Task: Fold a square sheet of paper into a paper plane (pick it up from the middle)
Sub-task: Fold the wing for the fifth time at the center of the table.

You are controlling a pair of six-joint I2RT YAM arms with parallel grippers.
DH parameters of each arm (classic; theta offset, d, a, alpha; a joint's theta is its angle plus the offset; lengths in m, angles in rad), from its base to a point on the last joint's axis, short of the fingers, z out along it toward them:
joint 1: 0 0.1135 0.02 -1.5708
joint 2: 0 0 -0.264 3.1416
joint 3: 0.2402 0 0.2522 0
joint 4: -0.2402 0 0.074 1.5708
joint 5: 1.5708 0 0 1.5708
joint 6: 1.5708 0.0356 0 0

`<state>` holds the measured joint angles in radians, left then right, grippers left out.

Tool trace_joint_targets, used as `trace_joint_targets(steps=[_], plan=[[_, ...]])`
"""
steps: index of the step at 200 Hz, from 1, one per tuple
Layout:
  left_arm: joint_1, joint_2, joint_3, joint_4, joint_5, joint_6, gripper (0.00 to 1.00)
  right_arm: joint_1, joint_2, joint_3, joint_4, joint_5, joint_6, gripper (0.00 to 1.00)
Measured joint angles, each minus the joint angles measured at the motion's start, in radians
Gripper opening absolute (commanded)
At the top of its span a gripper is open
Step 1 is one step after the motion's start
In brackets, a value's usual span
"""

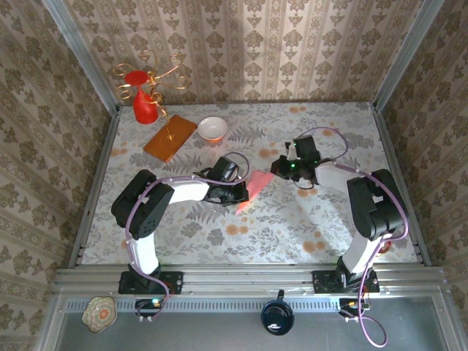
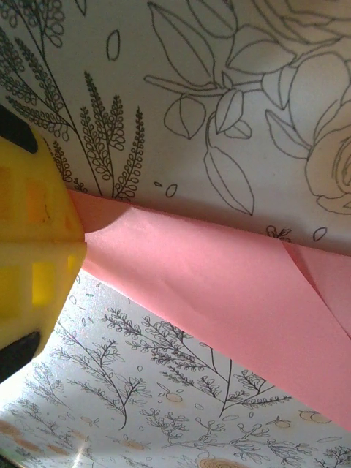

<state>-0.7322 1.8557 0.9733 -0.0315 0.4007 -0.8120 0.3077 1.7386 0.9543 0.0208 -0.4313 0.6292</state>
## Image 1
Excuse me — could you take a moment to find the floral patterned table cloth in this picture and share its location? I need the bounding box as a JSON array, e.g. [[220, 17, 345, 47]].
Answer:
[[80, 102, 420, 265]]

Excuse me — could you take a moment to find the white orange bowl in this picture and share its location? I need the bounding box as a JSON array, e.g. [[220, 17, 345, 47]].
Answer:
[[197, 116, 228, 144]]

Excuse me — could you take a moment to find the red upturned goblet glass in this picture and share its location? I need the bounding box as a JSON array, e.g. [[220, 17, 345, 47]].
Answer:
[[124, 70, 159, 126]]

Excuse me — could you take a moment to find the dark blue mug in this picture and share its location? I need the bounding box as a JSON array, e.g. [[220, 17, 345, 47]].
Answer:
[[260, 289, 295, 336]]

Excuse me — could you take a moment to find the grey metal tray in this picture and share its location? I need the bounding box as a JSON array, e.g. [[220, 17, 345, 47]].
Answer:
[[36, 288, 461, 351]]

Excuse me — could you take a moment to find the patterned scalloped small dish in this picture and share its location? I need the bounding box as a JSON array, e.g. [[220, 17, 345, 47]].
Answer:
[[81, 295, 118, 333]]

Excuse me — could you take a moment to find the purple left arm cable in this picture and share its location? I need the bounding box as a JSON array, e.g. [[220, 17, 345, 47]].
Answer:
[[125, 151, 252, 320]]

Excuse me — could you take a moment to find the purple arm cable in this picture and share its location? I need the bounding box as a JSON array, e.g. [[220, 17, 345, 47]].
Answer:
[[294, 127, 410, 347], [125, 151, 252, 320]]

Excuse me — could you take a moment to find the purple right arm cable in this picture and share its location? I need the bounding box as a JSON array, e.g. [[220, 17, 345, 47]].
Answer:
[[294, 127, 410, 347]]

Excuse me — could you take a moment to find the gold wire stand wooden base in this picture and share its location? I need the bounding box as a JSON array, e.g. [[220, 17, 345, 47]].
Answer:
[[112, 49, 198, 164]]

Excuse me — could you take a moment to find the aluminium mounting rail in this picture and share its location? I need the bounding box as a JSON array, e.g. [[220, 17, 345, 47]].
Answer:
[[50, 265, 449, 297]]

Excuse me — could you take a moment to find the aluminium table side rail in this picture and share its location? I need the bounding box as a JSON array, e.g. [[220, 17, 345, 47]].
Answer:
[[371, 104, 432, 266], [69, 109, 120, 268]]

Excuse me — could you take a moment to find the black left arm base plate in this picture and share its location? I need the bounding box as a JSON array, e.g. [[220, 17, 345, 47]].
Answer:
[[118, 271, 184, 295]]

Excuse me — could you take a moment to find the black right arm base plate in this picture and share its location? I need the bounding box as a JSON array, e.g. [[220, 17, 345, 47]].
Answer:
[[312, 270, 380, 295]]

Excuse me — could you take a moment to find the aluminium frame post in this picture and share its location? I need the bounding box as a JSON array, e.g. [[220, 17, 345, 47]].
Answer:
[[372, 0, 445, 110], [41, 0, 120, 114]]

